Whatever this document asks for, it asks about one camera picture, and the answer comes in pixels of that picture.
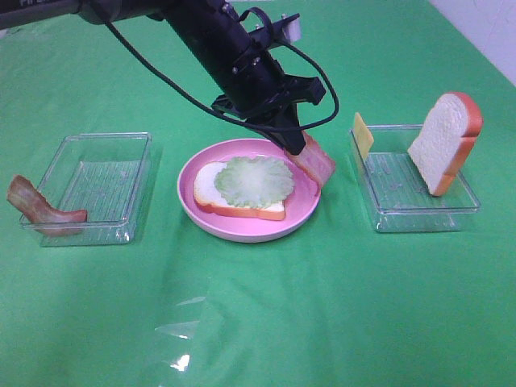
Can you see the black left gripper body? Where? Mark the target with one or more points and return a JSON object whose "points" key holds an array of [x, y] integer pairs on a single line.
{"points": [[251, 80]]}

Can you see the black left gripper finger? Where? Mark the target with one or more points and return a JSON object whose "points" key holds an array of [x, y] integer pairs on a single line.
{"points": [[291, 137], [269, 117]]}

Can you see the short bacon strip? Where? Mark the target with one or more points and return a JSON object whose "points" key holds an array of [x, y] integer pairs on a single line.
{"points": [[313, 161]]}

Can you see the green lettuce leaf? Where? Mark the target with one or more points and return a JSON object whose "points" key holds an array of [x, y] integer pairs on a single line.
{"points": [[256, 183]]}

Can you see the yellow cheese slice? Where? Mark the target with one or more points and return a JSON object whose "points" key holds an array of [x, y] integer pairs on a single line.
{"points": [[363, 136]]}

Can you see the bread slice from container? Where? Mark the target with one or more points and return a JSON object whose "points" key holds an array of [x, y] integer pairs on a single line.
{"points": [[209, 200]]}

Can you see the long bacon strip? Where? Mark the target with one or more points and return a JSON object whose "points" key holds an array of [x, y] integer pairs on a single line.
{"points": [[22, 195]]}

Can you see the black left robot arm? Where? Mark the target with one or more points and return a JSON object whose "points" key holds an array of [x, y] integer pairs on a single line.
{"points": [[189, 19]]}

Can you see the pink plate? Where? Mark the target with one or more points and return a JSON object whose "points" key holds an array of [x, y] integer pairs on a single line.
{"points": [[299, 205]]}

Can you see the clear right plastic container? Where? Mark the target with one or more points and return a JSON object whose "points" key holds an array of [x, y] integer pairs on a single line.
{"points": [[396, 197]]}

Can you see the clear plastic container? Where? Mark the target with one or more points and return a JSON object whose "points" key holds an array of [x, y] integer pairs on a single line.
{"points": [[105, 174], [396, 197]]}

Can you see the bread slice in right container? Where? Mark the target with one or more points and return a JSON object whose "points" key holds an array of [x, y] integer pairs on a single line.
{"points": [[448, 135]]}

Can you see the clear left plastic container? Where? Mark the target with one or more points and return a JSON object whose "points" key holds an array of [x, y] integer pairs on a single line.
{"points": [[105, 174]]}

